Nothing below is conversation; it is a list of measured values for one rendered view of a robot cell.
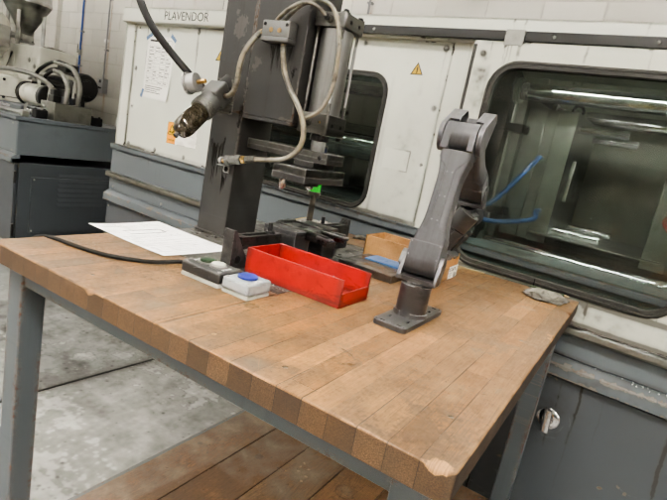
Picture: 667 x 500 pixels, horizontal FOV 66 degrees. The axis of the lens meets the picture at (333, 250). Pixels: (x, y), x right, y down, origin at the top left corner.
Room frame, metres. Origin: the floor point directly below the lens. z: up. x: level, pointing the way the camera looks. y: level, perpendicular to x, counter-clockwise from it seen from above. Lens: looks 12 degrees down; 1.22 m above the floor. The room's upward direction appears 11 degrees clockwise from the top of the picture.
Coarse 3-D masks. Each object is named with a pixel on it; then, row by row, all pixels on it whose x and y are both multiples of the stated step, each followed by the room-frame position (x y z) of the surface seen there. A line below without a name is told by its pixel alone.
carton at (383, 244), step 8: (384, 232) 1.59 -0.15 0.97; (368, 240) 1.49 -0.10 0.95; (376, 240) 1.47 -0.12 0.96; (384, 240) 1.46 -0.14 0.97; (392, 240) 1.57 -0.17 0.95; (400, 240) 1.56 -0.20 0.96; (408, 240) 1.55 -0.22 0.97; (368, 248) 1.48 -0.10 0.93; (376, 248) 1.47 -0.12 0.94; (384, 248) 1.46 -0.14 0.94; (392, 248) 1.45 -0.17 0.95; (400, 248) 1.43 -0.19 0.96; (384, 256) 1.46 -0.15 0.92; (392, 256) 1.44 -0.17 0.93; (448, 264) 1.48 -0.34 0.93; (456, 264) 1.47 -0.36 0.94; (448, 272) 1.41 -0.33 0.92; (456, 272) 1.47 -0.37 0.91
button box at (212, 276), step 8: (56, 240) 1.05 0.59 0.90; (64, 240) 1.04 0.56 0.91; (80, 248) 1.02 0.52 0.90; (88, 248) 1.02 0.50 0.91; (104, 256) 1.01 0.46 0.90; (112, 256) 1.00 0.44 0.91; (120, 256) 1.01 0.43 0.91; (184, 264) 0.99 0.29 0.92; (192, 264) 0.98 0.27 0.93; (200, 264) 0.99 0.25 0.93; (208, 264) 0.99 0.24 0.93; (184, 272) 0.99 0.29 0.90; (192, 272) 0.98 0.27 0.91; (200, 272) 0.97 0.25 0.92; (208, 272) 0.96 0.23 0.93; (216, 272) 0.96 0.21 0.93; (224, 272) 0.97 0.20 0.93; (232, 272) 0.98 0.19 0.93; (240, 272) 1.00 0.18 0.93; (200, 280) 0.97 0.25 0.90; (208, 280) 0.96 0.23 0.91; (216, 280) 0.95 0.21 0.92; (216, 288) 0.95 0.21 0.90
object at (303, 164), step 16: (256, 144) 1.38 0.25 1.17; (272, 144) 1.36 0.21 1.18; (320, 144) 1.32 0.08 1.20; (304, 160) 1.30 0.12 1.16; (320, 160) 1.28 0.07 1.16; (336, 160) 1.31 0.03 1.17; (272, 176) 1.27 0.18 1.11; (288, 176) 1.24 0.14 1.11; (304, 176) 1.22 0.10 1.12; (320, 176) 1.27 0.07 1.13; (336, 176) 1.34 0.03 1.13
